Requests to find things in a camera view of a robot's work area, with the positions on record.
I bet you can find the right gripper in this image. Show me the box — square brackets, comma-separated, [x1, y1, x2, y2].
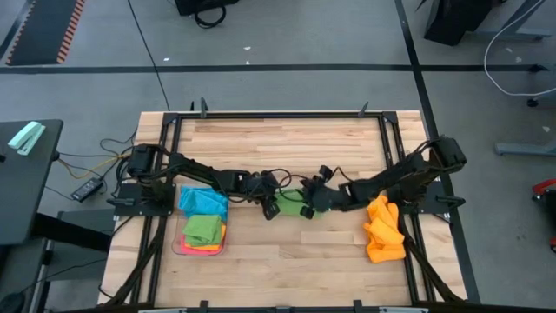
[299, 164, 349, 221]

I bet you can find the blue microfiber towel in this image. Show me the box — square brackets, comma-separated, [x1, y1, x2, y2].
[177, 186, 205, 203]
[180, 190, 230, 223]

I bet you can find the yellow cable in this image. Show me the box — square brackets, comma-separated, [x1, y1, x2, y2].
[56, 151, 133, 180]

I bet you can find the black power adapter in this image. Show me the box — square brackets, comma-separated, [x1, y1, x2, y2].
[70, 176, 104, 203]

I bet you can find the black cabinet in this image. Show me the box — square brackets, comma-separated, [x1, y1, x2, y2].
[423, 0, 507, 47]

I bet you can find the grey desk frame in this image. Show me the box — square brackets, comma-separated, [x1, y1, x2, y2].
[473, 0, 553, 41]

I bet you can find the clear plastic bin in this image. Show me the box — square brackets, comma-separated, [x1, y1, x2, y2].
[171, 186, 229, 257]

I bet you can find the mint green stapler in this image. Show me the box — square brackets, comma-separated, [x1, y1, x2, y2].
[7, 121, 47, 157]

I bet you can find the black side table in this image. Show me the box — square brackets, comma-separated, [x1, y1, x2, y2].
[0, 119, 64, 247]

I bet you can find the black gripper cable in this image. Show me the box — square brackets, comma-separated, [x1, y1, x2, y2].
[286, 167, 361, 203]
[255, 168, 293, 205]

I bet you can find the orange microfiber towel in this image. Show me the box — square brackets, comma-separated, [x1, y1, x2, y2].
[363, 194, 407, 264]
[184, 223, 228, 252]

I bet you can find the black box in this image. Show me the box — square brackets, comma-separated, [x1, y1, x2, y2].
[175, 0, 241, 17]

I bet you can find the pink microfiber towel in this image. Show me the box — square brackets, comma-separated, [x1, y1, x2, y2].
[180, 234, 227, 256]

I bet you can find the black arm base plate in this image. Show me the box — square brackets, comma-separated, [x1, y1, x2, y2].
[386, 180, 467, 215]
[113, 182, 177, 217]

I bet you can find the black table crossbeam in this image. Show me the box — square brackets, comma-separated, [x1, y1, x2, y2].
[32, 211, 113, 253]

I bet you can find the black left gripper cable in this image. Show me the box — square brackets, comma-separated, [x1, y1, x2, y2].
[255, 168, 293, 205]

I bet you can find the green microfiber towel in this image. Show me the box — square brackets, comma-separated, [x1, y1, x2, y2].
[182, 214, 223, 248]
[273, 188, 325, 220]

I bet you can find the red cart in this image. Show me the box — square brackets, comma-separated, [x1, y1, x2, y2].
[532, 177, 556, 254]

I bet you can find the white floor cable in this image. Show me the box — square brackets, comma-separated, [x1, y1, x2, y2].
[483, 0, 556, 97]

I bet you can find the black orange-edged floor mat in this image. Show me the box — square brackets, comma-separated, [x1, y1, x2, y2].
[3, 0, 87, 67]

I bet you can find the grey desk foot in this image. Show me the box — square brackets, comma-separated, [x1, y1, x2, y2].
[494, 141, 556, 157]

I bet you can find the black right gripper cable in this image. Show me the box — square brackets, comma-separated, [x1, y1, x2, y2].
[286, 167, 361, 203]

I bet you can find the thin black floor cable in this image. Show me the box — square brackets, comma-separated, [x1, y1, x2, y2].
[127, 0, 171, 112]

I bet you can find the black coiled cable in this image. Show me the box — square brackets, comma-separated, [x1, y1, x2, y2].
[193, 3, 228, 30]

